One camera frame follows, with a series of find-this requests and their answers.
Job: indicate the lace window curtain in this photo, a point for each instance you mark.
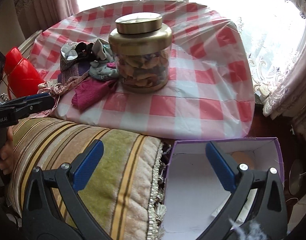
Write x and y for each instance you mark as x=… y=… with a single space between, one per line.
x=273 y=33

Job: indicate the purple cardboard box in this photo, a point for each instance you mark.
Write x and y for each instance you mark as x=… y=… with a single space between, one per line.
x=192 y=189

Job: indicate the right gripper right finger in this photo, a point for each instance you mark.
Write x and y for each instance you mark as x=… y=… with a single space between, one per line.
x=267 y=218

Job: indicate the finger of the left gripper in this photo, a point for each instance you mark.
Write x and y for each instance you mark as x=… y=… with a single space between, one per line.
x=32 y=104

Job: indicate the purple striped knitted pouch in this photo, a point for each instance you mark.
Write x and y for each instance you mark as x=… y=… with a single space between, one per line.
x=78 y=70

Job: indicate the glass jar gold lid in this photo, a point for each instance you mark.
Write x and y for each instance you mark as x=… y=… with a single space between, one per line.
x=141 y=45

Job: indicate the striped sofa cushion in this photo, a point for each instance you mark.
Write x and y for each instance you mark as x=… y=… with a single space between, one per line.
x=125 y=192

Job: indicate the black scrunchie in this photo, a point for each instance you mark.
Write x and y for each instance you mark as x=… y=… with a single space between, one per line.
x=84 y=51

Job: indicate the magenta knitted glove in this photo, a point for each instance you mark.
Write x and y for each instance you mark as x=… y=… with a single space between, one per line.
x=92 y=91

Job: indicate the floral pink fabric ribbon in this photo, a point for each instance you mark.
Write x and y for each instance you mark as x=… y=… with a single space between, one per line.
x=57 y=90

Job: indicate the pink checkered tablecloth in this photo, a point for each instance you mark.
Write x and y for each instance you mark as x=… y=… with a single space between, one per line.
x=209 y=94

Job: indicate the red plastic container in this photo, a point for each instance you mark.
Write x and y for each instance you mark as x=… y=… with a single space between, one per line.
x=22 y=77

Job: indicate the checkered fabric pouch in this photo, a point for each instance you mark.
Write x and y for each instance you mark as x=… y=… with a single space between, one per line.
x=69 y=56

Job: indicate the pink drape curtain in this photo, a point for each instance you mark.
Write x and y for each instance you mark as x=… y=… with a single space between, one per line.
x=34 y=15

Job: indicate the pink oval sponge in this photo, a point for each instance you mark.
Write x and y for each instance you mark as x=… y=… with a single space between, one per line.
x=243 y=158

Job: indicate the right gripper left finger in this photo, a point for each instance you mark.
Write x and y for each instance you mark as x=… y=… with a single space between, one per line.
x=52 y=208

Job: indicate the left hand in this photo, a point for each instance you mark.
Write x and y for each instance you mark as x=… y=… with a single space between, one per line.
x=7 y=156

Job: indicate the grey sock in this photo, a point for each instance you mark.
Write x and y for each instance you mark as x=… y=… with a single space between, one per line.
x=102 y=51

